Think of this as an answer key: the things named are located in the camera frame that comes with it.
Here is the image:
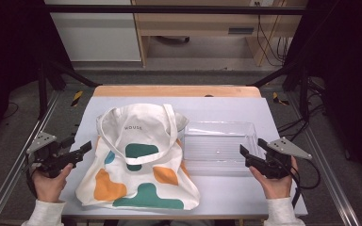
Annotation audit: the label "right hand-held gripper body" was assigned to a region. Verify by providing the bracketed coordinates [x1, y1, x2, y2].
[256, 137, 313, 181]

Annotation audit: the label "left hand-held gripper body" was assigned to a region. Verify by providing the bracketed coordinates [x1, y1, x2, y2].
[26, 131, 83, 179]

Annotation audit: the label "clear plastic container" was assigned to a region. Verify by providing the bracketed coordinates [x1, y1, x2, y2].
[182, 121, 260, 177]

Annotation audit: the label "white patterned tote bag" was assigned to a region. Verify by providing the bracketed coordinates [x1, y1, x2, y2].
[74, 103, 202, 211]

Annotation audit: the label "person's right hand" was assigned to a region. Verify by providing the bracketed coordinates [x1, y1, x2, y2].
[248, 155, 299, 201]

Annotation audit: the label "person's left hand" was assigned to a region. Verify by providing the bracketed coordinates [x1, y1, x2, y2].
[31, 163, 74, 203]

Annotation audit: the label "white table cover board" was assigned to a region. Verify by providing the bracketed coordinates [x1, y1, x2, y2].
[59, 95, 309, 218]

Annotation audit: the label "black metal stand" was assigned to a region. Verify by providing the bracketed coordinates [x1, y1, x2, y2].
[250, 58, 313, 122]
[37, 58, 102, 121]

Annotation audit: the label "light wooden table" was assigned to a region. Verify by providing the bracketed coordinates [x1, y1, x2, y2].
[59, 85, 309, 221]

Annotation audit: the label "white cabinet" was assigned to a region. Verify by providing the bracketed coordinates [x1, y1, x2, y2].
[43, 0, 142, 63]

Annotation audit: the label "black curtain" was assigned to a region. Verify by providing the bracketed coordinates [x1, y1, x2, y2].
[283, 0, 362, 192]
[0, 0, 74, 149]

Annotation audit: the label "light wooden desk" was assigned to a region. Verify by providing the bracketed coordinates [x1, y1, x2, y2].
[131, 0, 309, 68]

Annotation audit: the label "black metal crossbar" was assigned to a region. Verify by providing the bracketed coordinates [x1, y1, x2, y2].
[42, 4, 306, 16]

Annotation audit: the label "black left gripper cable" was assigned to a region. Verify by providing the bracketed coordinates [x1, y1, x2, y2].
[24, 158, 40, 200]

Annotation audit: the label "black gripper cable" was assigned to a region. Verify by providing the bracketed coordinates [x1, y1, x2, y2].
[24, 158, 40, 200]
[289, 157, 322, 209]

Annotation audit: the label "aluminium rail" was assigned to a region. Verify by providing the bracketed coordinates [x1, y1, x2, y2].
[0, 89, 61, 226]
[286, 93, 362, 226]

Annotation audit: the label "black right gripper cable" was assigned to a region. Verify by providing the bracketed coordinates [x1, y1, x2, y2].
[289, 157, 322, 209]

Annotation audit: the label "black floor cables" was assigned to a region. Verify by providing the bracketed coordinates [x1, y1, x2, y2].
[275, 76, 328, 143]

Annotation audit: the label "thin black floor cable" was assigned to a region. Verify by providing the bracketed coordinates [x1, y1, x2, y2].
[0, 101, 21, 121]

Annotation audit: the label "black hanging cables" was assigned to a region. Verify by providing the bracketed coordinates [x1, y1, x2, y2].
[255, 1, 292, 68]

